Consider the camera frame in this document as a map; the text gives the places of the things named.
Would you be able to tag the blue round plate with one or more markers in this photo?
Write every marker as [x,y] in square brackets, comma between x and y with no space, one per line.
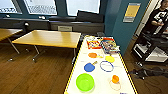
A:
[89,67]

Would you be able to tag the dark bench sofa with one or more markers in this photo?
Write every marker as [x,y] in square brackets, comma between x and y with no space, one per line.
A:
[90,16]

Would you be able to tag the yellow round plate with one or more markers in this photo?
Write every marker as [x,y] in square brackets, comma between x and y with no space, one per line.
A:
[110,59]

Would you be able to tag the orange round plate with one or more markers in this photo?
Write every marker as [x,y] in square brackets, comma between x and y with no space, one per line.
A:
[92,55]

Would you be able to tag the yellow gaming table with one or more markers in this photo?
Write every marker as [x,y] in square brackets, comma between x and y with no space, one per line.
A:
[100,75]

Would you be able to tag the long light wooden table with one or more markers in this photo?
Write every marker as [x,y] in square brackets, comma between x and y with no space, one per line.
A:
[46,38]
[6,33]

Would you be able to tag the bright rounded window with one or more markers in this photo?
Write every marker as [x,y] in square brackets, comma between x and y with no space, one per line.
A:
[8,5]
[82,6]
[40,6]

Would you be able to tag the person in black shirt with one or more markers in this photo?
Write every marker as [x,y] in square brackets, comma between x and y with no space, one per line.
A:
[160,16]

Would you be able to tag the clear round plate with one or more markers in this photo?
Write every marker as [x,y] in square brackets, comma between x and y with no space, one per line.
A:
[110,86]

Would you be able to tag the red yellow game box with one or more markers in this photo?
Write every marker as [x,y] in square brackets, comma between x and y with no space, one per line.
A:
[94,43]

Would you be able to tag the yellow-green bowl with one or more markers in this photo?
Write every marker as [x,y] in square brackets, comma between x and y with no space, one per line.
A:
[85,82]

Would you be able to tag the black wheeled cart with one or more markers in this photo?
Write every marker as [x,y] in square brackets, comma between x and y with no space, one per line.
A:
[151,48]

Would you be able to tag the yellow framed wall notice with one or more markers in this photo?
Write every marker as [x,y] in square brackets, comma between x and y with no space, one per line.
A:
[131,11]

